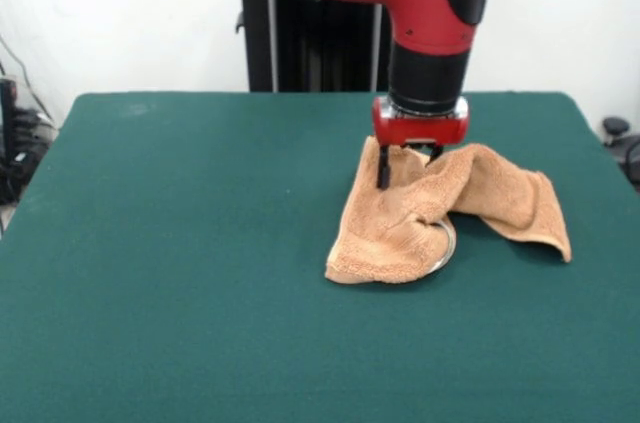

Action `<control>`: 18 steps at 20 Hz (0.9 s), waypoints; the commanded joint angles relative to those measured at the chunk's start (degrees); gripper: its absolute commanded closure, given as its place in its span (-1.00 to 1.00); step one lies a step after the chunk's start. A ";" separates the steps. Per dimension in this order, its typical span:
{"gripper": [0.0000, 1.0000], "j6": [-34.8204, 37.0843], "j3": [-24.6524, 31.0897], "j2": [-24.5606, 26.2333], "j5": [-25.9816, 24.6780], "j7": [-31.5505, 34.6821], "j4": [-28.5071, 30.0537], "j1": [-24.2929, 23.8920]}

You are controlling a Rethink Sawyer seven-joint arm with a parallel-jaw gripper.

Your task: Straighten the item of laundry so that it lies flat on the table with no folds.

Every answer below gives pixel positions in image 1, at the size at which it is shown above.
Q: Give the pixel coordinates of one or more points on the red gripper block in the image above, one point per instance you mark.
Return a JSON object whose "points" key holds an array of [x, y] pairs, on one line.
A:
{"points": [[420, 132]]}

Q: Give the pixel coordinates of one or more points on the tan terry towel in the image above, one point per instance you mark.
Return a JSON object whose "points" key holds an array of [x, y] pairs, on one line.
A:
{"points": [[400, 228]]}

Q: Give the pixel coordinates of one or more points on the black office chair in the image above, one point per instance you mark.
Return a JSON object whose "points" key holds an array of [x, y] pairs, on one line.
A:
{"points": [[625, 143]]}

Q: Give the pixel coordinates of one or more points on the dark green table cloth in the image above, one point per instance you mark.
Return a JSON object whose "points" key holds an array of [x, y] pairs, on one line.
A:
{"points": [[150, 243]]}

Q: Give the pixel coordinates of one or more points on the black equipment box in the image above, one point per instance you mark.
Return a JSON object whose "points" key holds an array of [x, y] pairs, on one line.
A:
{"points": [[7, 118]]}

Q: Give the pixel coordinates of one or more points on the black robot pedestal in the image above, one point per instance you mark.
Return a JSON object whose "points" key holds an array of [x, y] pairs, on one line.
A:
{"points": [[300, 43]]}

